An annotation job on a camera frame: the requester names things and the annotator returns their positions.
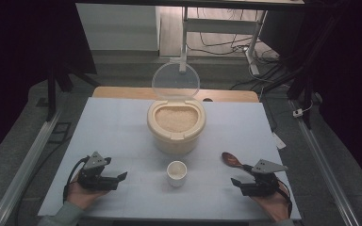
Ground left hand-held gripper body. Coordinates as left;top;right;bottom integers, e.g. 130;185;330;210
76;151;120;191

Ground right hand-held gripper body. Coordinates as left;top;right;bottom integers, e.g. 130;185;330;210
248;159;289;196

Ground brown wooden spoon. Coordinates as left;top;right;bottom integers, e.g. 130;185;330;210
222;152;255;173

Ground white cup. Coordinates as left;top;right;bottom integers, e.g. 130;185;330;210
166;160;189;188

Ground beige rice container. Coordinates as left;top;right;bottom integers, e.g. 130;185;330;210
146;97;207;155

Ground white rice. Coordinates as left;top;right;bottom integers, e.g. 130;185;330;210
155;106;200;134

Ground person's left hand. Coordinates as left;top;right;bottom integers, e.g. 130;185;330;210
66;175;107;211

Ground person's right hand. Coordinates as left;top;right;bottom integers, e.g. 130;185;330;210
253;183;292;222

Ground white tag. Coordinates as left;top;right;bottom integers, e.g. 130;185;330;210
271;131;288;151

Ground pale table mat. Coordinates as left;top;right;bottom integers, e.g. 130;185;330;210
37;97;302;220

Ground black floor plate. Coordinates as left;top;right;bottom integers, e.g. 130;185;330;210
47;121;73;145

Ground wooden table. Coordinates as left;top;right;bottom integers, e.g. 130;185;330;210
92;86;260;104

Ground black stand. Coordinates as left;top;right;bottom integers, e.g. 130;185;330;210
45;59;102;122
263;31;323;130

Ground clear round container lid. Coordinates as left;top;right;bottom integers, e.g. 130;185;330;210
151;60;201;102

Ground dark curtain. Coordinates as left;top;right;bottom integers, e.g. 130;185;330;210
304;0;362;196
0;0;97;170

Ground white cabinet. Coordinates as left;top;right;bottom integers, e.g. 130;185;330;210
75;3;160;52

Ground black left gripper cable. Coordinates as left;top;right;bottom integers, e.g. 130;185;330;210
63;155;91;203

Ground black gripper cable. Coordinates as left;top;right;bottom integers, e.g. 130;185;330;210
63;155;91;203
276;179;293;218

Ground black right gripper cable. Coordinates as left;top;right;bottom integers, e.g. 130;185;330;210
276;179;293;218

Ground aluminium rail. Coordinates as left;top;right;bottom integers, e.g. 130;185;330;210
0;109;64;226
288;98;361;226

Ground thick black floor cable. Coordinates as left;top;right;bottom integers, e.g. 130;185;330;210
229;60;293;92

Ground thin black floor cable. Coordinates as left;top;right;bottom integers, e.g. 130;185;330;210
187;8;281;64

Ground white desk frame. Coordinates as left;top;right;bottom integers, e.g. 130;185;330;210
178;7;269;76

